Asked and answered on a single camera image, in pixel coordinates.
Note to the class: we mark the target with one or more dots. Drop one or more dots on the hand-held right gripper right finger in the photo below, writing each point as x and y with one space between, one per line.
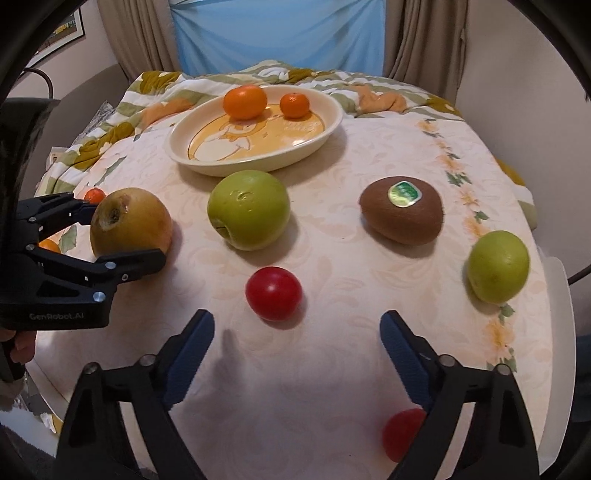
406 360

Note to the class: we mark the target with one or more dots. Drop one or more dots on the blue curtain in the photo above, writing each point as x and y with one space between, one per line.
277 32

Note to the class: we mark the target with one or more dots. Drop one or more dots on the small orange mandarin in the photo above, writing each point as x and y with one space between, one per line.
94 195
295 106

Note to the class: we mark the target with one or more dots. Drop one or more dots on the person's left forearm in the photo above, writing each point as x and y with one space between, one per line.
11 396

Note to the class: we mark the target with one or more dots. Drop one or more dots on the brown kiwi with sticker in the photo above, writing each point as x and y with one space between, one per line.
392 221

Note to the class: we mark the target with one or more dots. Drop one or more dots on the large green apple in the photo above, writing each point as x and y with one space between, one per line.
249 210

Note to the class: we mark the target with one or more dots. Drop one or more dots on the red tomato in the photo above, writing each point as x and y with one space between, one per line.
399 434
273 293

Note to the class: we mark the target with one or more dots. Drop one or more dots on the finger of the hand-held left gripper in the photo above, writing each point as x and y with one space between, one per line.
51 205
124 263

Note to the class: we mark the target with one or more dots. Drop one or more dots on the beige curtain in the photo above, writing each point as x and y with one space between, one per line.
138 32
425 37

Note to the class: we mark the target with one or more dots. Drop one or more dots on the green striped floral blanket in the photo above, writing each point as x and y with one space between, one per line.
152 99

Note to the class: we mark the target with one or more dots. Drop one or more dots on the cream oval plate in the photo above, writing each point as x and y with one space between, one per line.
240 143

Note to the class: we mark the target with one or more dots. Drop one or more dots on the person's left hand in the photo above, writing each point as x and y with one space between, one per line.
23 346

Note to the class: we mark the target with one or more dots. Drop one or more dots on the small green apple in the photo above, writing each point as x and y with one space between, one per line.
498 267

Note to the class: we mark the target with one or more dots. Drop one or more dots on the yellow-brown pear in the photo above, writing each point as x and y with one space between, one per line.
134 224

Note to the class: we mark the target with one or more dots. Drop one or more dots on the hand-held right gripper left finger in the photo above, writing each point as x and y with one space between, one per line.
189 360

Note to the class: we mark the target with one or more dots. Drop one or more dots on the large orange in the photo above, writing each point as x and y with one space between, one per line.
244 102

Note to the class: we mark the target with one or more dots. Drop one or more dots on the framed wall picture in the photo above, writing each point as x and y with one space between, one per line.
60 34

